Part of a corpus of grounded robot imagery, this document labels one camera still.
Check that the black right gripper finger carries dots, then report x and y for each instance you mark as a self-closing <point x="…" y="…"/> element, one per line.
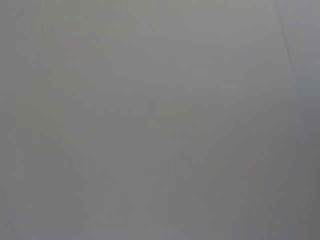
<point x="30" y="190"/>
<point x="292" y="195"/>

